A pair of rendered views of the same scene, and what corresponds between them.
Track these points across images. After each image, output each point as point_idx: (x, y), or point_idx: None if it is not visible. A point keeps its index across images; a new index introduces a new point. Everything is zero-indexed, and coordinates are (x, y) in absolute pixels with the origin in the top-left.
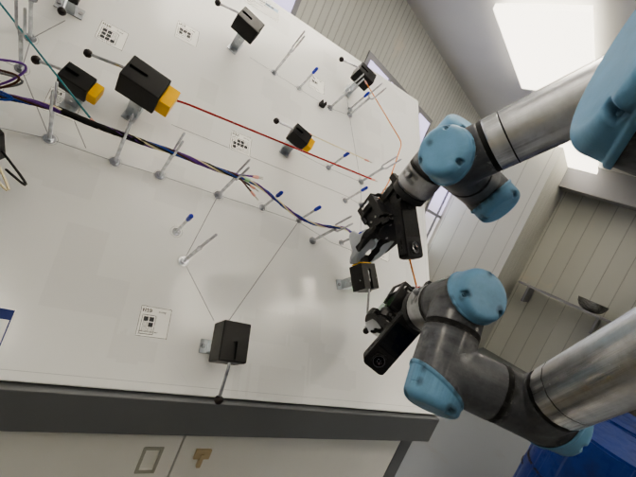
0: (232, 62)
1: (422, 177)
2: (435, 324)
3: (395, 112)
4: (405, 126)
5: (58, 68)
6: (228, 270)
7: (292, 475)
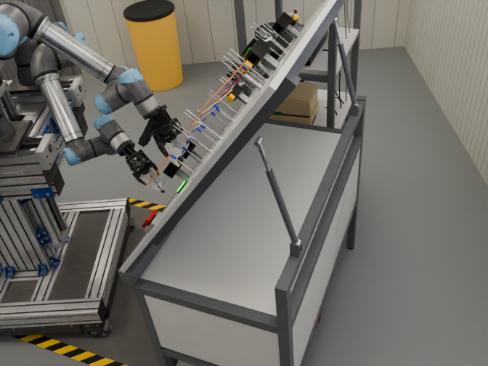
0: (289, 48)
1: (149, 107)
2: None
3: (259, 94)
4: (245, 112)
5: None
6: (216, 141)
7: None
